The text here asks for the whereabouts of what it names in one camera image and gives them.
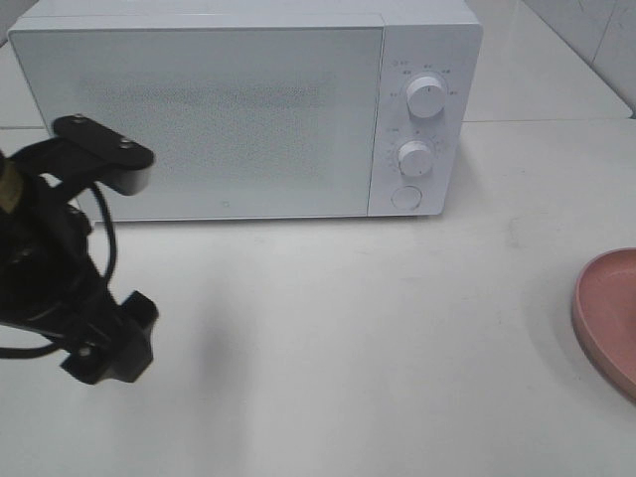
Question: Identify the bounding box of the white timer knob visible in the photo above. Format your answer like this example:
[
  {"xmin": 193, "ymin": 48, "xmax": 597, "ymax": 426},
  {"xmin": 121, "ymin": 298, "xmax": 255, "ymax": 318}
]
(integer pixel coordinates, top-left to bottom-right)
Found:
[{"xmin": 397, "ymin": 141, "xmax": 436, "ymax": 178}]

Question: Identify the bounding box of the pink round plate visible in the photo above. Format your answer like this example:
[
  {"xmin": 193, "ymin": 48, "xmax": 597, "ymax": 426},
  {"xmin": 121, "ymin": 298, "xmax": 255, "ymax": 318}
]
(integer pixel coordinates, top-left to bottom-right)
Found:
[{"xmin": 571, "ymin": 247, "xmax": 635, "ymax": 401}]

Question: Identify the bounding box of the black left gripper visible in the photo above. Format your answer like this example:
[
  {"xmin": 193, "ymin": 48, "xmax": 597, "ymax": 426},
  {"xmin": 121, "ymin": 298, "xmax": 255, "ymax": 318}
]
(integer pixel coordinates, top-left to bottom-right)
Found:
[{"xmin": 1, "ymin": 183, "xmax": 159, "ymax": 385}]

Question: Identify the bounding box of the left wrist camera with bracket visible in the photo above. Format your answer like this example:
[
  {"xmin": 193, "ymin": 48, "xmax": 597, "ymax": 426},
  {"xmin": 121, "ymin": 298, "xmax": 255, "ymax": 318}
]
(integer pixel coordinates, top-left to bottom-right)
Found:
[{"xmin": 11, "ymin": 114, "xmax": 154, "ymax": 201}]

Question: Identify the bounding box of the round white door-release button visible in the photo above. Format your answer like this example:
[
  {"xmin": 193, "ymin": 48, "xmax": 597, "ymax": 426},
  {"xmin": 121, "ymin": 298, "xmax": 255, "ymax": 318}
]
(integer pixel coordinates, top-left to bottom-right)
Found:
[{"xmin": 391, "ymin": 186, "xmax": 422, "ymax": 211}]

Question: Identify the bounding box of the upper white power knob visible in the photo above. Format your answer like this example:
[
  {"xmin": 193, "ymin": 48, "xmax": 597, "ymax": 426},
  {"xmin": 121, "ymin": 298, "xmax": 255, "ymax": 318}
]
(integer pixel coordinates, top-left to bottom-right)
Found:
[{"xmin": 405, "ymin": 73, "xmax": 447, "ymax": 119}]

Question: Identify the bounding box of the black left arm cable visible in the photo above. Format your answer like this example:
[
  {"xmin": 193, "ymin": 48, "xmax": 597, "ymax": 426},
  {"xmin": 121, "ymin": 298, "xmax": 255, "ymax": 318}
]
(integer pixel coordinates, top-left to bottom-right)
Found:
[{"xmin": 0, "ymin": 181, "xmax": 120, "ymax": 359}]

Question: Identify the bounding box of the white microwave oven body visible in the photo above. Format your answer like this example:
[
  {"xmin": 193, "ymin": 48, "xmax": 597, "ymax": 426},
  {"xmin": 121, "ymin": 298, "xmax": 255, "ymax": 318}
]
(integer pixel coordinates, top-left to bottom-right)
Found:
[{"xmin": 8, "ymin": 1, "xmax": 483, "ymax": 220}]

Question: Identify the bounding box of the white microwave door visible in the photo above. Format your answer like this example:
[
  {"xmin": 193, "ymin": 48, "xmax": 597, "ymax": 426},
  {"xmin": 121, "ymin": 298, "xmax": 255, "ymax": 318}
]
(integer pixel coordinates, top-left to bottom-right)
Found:
[{"xmin": 11, "ymin": 28, "xmax": 383, "ymax": 221}]

